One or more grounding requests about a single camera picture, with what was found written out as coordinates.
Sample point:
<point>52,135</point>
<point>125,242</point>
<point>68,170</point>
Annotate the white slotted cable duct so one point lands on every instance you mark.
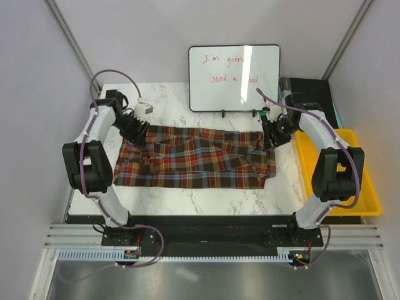
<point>124,256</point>

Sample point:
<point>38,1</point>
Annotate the green highlighter marker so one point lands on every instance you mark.
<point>264,120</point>

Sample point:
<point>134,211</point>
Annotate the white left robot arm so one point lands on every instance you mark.
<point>87,164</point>

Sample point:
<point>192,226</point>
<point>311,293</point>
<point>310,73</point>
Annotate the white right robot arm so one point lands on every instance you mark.
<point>337,177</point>

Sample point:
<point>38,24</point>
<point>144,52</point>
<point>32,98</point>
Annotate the black flat box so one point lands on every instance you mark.
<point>299,91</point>

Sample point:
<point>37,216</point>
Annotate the aluminium extrusion rail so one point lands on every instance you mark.
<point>83,236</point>

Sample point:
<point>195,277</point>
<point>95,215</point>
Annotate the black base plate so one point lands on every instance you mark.
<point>212,235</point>

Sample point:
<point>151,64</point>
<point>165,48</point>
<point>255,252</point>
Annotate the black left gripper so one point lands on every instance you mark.
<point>139,138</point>

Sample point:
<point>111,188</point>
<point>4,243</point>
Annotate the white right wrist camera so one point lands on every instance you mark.
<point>266,110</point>

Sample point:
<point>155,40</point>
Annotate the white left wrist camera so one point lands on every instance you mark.
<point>143,108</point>

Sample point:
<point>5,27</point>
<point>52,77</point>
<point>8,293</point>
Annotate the small whiteboard with stand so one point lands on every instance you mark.
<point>226,78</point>

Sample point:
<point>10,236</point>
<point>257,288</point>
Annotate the yellow plastic bin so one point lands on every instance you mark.
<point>368,204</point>

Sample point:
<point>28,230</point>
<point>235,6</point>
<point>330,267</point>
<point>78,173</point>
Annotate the plaid long sleeve shirt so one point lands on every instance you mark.
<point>195,158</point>

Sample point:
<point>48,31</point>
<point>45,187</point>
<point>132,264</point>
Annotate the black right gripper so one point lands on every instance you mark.
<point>277,140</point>

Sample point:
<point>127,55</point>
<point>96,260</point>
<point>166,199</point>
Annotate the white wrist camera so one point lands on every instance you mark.
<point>143,108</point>
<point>266,110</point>

